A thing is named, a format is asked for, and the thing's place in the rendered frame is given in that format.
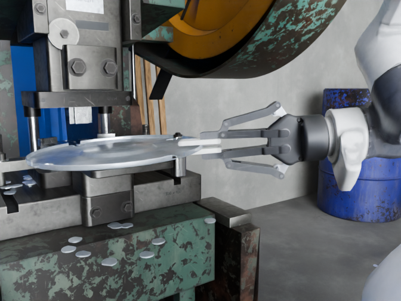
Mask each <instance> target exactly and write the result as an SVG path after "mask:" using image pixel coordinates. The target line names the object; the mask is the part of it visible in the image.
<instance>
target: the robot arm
mask: <svg viewBox="0 0 401 301"><path fill-rule="evenodd" d="M354 52H355V56H356V62H357V66H358V68H359V69H360V71H361V73H362V75H363V77H364V79H365V81H366V84H367V86H368V88H369V91H370V94H371V96H372V102H371V104H370V105H369V107H363V106H356V107H349V108H342V109H329V110H327V111H326V113H325V117H324V116H322V115H321V114H316V115H301V116H295V115H291V114H290V113H286V112H285V111H284V109H283V108H282V105H281V103H280V102H277V101H274V102H273V103H271V104H270V105H268V106H267V107H265V108H263V109H259V110H255V111H252V112H248V113H245V114H242V115H238V116H234V117H231V118H227V119H225V120H224V121H223V123H222V126H221V128H220V130H218V131H203V132H201V133H200V138H198V139H181V140H180V141H179V142H178V146H192V145H211V144H220V143H221V139H243V138H267V144H266V145H259V146H248V147H242V148H232V149H223V150H221V145H219V146H205V147H203V148H202V149H201V150H200V151H198V152H196V153H194V154H192V155H197V154H201V156H202V159H204V160H207V159H222V160H223V161H224V163H225V166H226V168H227V169H230V170H239V171H247V172H253V173H261V174H270V175H272V176H274V177H276V178H278V179H280V180H282V179H284V178H285V175H284V174H285V171H286V170H287V168H288V167H289V165H294V164H295V163H297V162H303V161H321V160H324V159H325V158H326V157H328V160H329V161H330V162H331V163H332V169H333V172H334V176H335V179H336V181H337V185H338V188H339V190H341V191H350V190H351V189H352V187H353V186H354V184H355V183H356V180H357V178H358V176H359V173H360V169H361V165H362V161H363V160H366V159H369V158H374V157H377V158H387V159H396V158H401V0H384V1H383V3H382V5H381V7H380V10H379V12H378V14H377V15H376V16H375V18H374V19H373V21H371V23H370V24H369V26H368V27H367V28H366V30H365V31H364V32H363V34H362V35H361V37H360V38H359V39H358V41H357V44H356V46H355V48H354ZM269 115H272V116H280V118H279V119H277V120H276V121H275V122H274V123H272V124H271V125H270V126H269V127H268V128H256V129H240V130H229V127H231V126H234V125H238V124H242V123H245V122H249V121H253V120H255V119H259V118H263V117H266V116H269ZM256 155H271V156H273V157H275V158H276V159H278V160H279V161H281V162H282V163H281V164H275V165H274V166H272V165H269V164H261V163H256V162H247V161H238V160H233V159H231V158H238V157H245V156H256ZM362 301H401V245H399V246H398V247H397V248H395V249H394V250H393V251H392V252H391V253H390V254H389V255H388V256H387V257H386V258H385V259H384V260H383V261H382V262H381V263H380V264H379V265H378V266H377V267H376V268H375V269H374V270H373V271H372V272H371V273H370V274H369V276H368V277H367V278H366V282H365V286H364V288H363V292H362Z"/></svg>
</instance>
